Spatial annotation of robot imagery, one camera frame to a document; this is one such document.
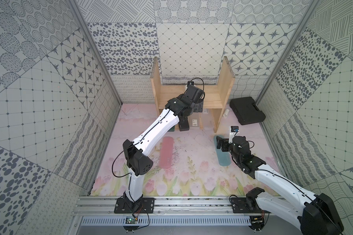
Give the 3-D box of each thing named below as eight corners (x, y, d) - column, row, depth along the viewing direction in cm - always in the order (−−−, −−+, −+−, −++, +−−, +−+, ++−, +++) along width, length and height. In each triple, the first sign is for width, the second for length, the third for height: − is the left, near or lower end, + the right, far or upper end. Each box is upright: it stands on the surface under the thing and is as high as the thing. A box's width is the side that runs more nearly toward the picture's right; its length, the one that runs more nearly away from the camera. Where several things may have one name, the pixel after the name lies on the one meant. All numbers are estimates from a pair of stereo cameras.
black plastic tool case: (240, 125, 109) (243, 121, 105) (228, 103, 124) (229, 98, 120) (264, 121, 111) (267, 117, 107) (249, 100, 127) (251, 95, 123)
